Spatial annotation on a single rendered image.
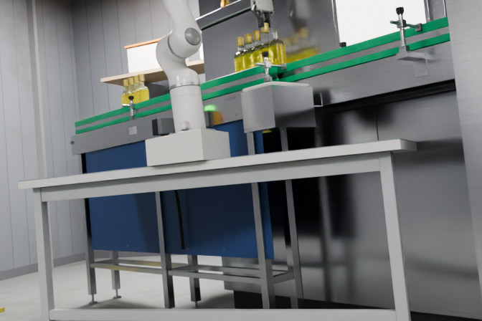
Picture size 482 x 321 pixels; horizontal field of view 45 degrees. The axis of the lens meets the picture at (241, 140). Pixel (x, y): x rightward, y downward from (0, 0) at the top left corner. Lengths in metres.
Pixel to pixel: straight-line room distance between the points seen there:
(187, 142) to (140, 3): 4.27
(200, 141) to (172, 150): 0.12
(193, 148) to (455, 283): 1.07
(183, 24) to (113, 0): 4.25
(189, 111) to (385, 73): 0.73
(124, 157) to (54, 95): 3.04
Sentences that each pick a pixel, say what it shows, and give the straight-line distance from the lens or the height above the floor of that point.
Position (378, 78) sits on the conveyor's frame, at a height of 0.98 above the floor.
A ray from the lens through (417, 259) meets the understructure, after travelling 2.38.
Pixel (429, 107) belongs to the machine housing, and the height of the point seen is 0.87.
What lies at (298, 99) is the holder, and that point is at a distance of 2.21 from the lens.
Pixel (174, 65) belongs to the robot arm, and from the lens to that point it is 2.33.
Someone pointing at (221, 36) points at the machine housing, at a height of 1.42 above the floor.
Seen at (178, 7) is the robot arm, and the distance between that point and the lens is 2.34.
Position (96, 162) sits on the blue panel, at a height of 0.86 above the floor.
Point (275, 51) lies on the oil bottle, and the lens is 2.56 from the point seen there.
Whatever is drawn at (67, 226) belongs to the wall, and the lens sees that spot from 6.27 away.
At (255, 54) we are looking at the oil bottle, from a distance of 2.65.
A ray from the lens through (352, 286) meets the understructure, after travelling 2.59.
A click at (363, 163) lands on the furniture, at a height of 0.68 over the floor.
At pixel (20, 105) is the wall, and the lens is 5.94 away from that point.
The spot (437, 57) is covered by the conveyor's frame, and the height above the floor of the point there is 1.00.
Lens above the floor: 0.66
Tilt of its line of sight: 4 degrees up
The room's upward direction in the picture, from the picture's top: 5 degrees counter-clockwise
